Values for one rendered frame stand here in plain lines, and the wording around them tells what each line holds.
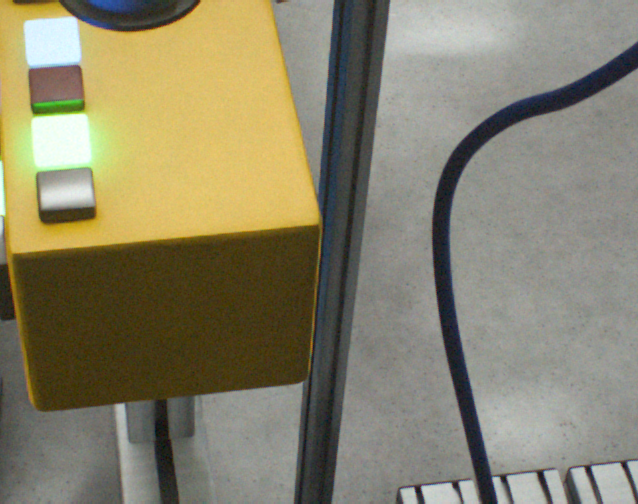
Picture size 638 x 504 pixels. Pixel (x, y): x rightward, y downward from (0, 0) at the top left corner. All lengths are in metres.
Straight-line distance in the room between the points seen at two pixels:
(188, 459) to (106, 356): 0.17
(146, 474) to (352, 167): 0.55
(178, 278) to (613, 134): 1.62
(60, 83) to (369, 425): 1.25
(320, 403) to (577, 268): 0.59
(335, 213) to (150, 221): 0.72
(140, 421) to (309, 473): 0.84
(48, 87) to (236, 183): 0.07
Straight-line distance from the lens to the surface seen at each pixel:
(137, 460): 0.68
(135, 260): 0.48
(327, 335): 1.32
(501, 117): 1.11
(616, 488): 1.64
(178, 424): 0.67
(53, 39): 0.53
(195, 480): 0.67
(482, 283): 1.87
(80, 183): 0.48
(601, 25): 2.25
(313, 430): 1.44
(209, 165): 0.49
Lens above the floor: 1.43
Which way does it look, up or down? 49 degrees down
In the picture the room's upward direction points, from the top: 5 degrees clockwise
